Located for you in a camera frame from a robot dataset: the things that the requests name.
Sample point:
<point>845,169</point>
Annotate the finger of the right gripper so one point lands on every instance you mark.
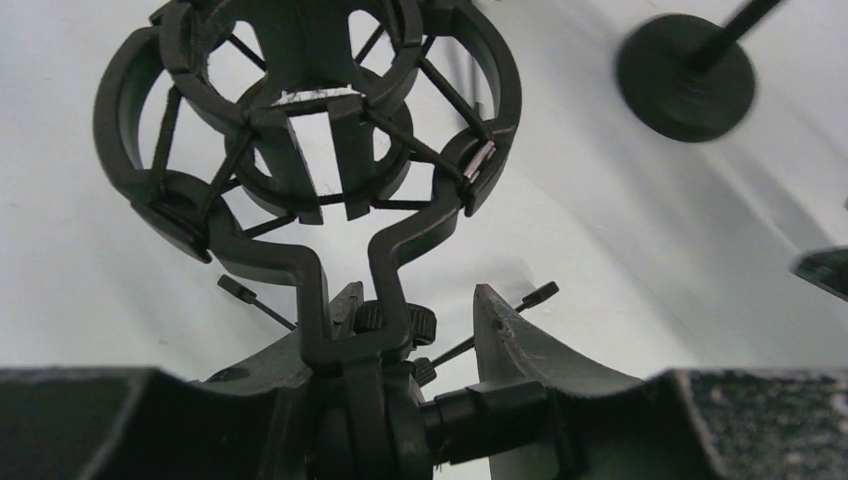
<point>825,269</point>

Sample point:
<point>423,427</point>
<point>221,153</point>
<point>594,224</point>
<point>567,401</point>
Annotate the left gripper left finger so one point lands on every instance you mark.
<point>265,417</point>

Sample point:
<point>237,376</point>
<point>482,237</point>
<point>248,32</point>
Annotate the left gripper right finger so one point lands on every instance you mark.
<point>685,423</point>

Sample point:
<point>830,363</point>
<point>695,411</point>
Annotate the round base mic stand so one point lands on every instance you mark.
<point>687,78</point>

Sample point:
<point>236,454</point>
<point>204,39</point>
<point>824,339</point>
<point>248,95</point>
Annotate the shock mount tripod stand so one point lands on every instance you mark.
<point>323,145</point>

